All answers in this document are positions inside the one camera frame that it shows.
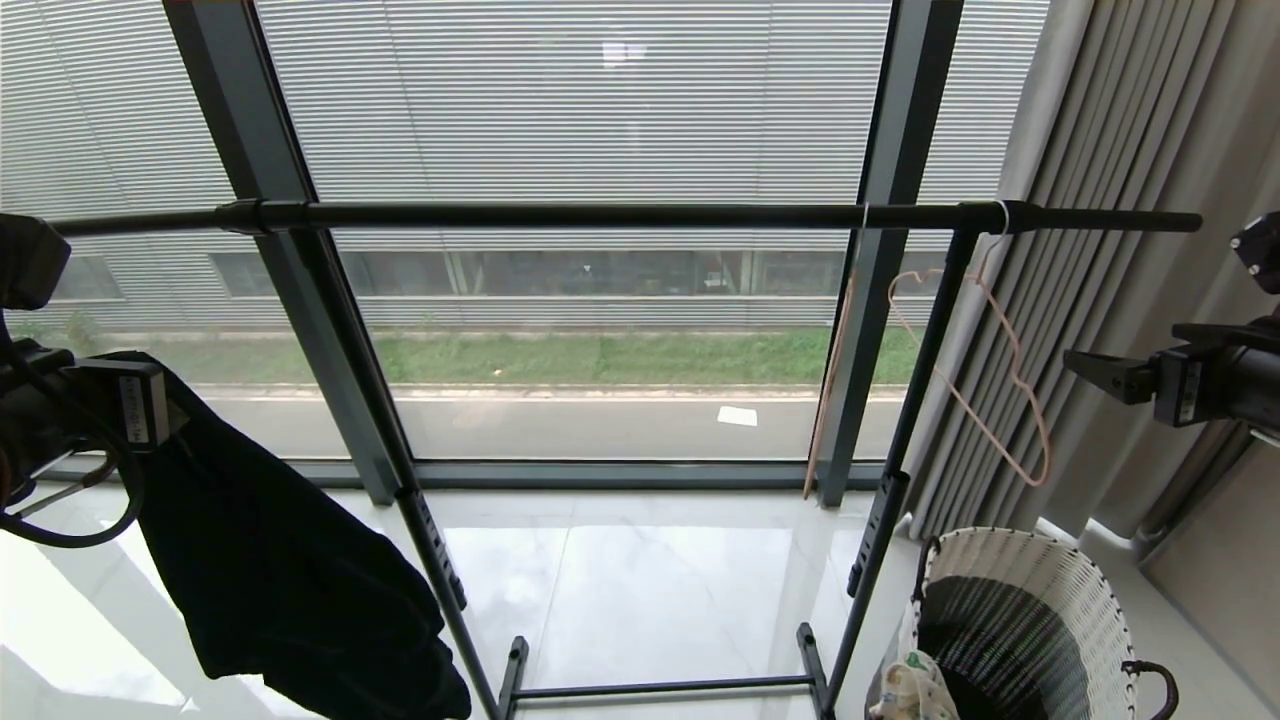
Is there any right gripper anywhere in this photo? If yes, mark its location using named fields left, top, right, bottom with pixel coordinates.
left=1155, top=320, right=1280, bottom=428

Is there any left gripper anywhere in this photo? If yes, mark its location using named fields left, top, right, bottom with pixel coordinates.
left=0, top=340, right=171, bottom=481

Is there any pink clothes hanger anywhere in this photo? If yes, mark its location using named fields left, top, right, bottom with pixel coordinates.
left=887, top=228, right=1051, bottom=489
left=803, top=268, right=861, bottom=501

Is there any black garment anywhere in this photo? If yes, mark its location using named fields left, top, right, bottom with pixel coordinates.
left=95, top=350, right=473, bottom=720

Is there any white laundry basket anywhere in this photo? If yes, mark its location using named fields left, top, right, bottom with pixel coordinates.
left=865, top=527, right=1181, bottom=720

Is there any black clothes rack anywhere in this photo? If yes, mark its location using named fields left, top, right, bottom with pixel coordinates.
left=50, top=198, right=1204, bottom=720

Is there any beige curtain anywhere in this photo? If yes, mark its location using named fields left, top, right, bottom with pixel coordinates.
left=905, top=0, right=1280, bottom=561

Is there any window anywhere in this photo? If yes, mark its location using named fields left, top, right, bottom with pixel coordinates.
left=0, top=0, right=1051, bottom=509

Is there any cream printed garment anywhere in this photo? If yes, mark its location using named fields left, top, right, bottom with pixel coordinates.
left=868, top=650, right=961, bottom=720

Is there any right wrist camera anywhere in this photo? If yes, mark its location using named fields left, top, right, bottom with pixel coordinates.
left=1230, top=210, right=1280, bottom=297

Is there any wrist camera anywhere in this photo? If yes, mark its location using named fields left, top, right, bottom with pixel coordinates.
left=0, top=213, right=73, bottom=313
left=1230, top=210, right=1280, bottom=297

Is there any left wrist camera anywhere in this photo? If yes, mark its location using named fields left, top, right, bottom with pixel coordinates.
left=0, top=213, right=73, bottom=313

